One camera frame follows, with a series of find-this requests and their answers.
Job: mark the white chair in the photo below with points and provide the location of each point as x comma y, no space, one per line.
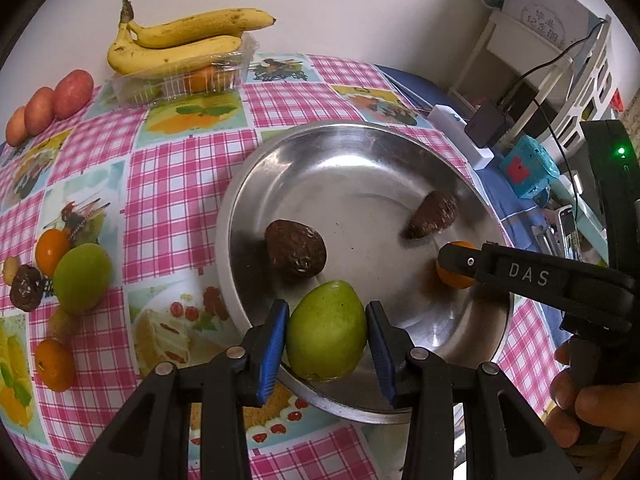
500,45

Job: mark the clear plastic container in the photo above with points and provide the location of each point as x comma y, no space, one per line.
150,87

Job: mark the stainless steel bowl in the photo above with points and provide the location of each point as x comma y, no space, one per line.
350,180

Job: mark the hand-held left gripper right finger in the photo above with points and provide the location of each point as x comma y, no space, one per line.
382,357

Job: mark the small yellow fruit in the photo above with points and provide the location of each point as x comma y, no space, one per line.
61,324
11,270

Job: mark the smartphone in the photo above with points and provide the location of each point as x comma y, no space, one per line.
567,230

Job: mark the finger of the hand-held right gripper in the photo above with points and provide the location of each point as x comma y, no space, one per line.
462,262

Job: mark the black power adapter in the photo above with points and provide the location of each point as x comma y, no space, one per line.
487,125

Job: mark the teal cube device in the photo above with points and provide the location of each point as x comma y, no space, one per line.
530,167

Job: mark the small orange tangerine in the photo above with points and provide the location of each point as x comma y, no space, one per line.
50,250
55,365
450,280

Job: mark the brown date right in bowl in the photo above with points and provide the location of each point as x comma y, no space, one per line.
430,215

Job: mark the green pear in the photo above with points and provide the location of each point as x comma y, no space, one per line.
327,332
82,277

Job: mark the pink checkered tablecloth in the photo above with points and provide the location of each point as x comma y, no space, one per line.
170,185

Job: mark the yellow banana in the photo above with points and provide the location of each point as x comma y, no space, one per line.
200,27
170,57

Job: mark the grey printed pillow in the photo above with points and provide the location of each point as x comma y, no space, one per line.
545,0

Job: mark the white power strip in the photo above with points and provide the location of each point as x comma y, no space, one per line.
445,117

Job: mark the orange in plastic container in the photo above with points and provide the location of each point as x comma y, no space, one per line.
207,80

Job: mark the person's right hand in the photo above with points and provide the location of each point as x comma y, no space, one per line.
590,405

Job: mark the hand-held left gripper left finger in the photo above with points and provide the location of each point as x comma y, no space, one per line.
271,355

